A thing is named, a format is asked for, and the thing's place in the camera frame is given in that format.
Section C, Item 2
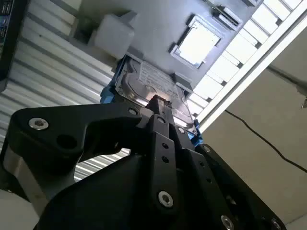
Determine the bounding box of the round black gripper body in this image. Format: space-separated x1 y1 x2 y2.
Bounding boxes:
33 154 192 230

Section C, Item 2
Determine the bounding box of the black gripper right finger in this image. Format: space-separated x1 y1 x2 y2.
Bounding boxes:
162 99 286 230

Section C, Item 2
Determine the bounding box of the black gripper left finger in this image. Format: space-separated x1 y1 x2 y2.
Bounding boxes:
1 95 178 216

